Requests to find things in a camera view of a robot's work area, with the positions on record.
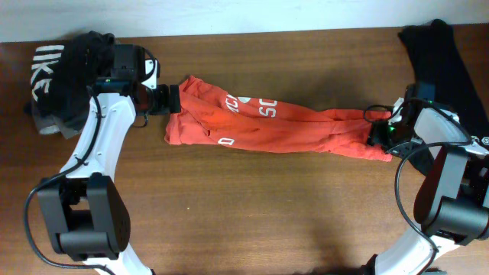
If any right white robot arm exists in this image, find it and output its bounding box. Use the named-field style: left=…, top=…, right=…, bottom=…
left=359, top=82, right=488, bottom=274

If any black Nike shirt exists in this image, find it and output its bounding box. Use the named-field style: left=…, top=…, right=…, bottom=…
left=30, top=31, right=115, bottom=131

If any red polo shirt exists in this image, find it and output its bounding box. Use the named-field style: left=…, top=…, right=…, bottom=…
left=164, top=76, right=392, bottom=162

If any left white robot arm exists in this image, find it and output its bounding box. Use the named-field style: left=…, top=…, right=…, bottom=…
left=24, top=44, right=181, bottom=274

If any grey folded shirt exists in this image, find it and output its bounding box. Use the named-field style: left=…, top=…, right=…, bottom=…
left=30, top=102, right=89, bottom=139

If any black garment at right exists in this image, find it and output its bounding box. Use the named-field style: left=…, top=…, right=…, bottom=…
left=397, top=18, right=489, bottom=176

